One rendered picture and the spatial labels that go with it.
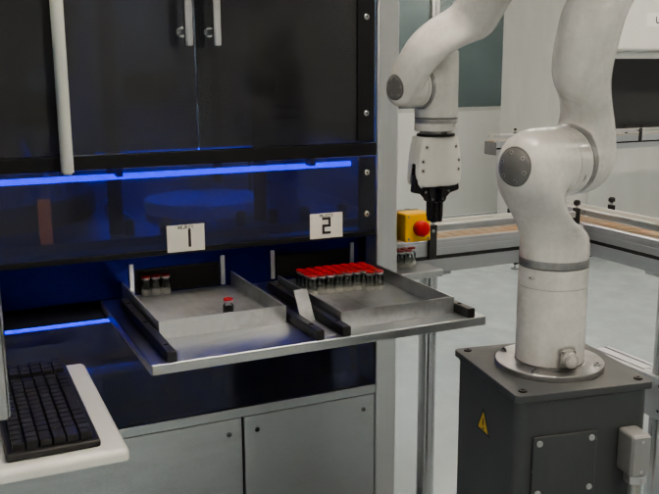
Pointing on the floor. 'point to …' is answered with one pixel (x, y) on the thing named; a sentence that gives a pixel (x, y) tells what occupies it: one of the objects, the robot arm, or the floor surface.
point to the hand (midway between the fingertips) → (434, 211)
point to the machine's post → (384, 236)
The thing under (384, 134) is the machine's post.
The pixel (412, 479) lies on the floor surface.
